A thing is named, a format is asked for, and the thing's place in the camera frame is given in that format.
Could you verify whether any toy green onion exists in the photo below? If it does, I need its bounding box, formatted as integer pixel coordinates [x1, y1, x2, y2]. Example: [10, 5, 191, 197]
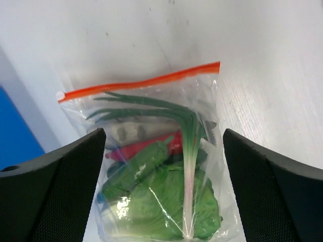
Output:
[87, 92, 204, 239]

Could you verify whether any dark green toy cucumber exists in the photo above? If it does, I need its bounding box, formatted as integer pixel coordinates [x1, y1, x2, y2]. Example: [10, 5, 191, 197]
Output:
[106, 148, 207, 178]

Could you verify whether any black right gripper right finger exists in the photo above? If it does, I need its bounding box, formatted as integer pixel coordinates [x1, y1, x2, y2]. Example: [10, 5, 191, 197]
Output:
[223, 129, 322, 241]

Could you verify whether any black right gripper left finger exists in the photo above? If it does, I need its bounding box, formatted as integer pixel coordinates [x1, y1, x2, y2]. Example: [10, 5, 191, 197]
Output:
[1, 128, 106, 241]

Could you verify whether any grey toy fish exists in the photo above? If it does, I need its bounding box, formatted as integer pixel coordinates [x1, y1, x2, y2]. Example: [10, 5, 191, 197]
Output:
[86, 117, 181, 150]

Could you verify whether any clear zip bag orange zipper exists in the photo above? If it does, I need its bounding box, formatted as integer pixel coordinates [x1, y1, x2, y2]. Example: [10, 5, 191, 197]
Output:
[57, 63, 244, 241]

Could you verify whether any small green toy pepper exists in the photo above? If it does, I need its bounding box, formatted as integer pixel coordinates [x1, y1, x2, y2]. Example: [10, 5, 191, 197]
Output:
[101, 136, 174, 200]

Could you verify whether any blue plastic bin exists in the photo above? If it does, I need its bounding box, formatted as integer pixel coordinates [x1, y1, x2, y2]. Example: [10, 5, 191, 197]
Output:
[1, 88, 44, 170]

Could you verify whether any red toy chili pepper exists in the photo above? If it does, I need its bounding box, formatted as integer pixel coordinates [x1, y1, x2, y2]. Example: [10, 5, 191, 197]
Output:
[104, 130, 184, 162]

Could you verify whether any toy napa cabbage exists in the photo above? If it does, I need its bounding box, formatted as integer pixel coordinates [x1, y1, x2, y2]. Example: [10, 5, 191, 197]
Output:
[114, 163, 222, 240]

